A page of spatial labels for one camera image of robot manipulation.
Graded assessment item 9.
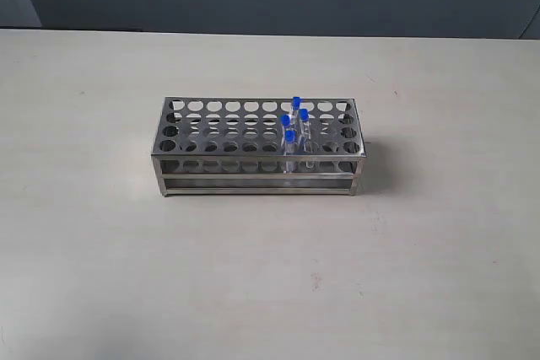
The blue capped tube front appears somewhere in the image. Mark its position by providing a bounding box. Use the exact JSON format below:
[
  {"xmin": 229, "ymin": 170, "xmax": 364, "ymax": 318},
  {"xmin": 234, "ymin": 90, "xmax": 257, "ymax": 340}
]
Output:
[{"xmin": 283, "ymin": 130, "xmax": 296, "ymax": 173}]

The blue capped tube back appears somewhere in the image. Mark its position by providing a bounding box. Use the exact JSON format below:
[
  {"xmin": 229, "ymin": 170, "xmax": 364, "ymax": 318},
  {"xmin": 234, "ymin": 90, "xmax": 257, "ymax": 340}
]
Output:
[{"xmin": 289, "ymin": 96, "xmax": 302, "ymax": 126}]

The stainless steel test tube rack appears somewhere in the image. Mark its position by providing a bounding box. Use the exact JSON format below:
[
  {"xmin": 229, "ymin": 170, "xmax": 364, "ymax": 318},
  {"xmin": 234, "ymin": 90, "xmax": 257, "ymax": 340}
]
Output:
[{"xmin": 151, "ymin": 97, "xmax": 367, "ymax": 196}]

